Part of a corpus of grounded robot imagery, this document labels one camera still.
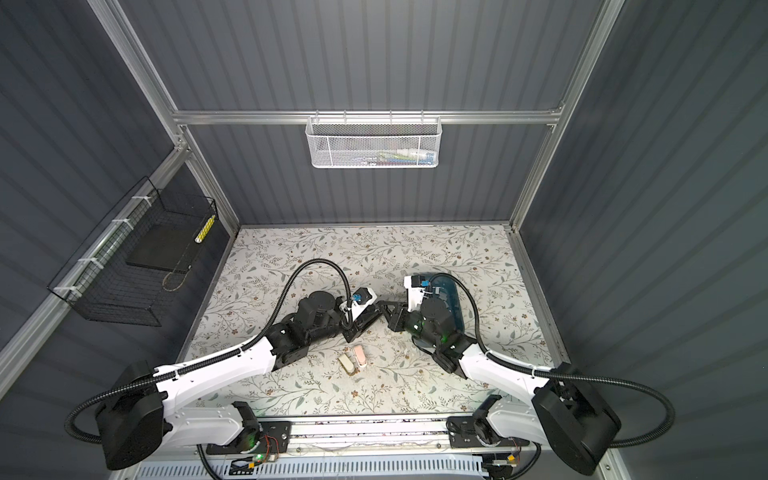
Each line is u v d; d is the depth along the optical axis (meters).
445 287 0.95
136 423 0.39
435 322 0.61
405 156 0.92
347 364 0.83
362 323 0.69
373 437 0.75
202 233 0.81
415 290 0.72
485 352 0.55
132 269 0.72
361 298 0.65
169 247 0.75
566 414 0.42
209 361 0.48
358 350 0.85
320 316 0.59
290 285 0.60
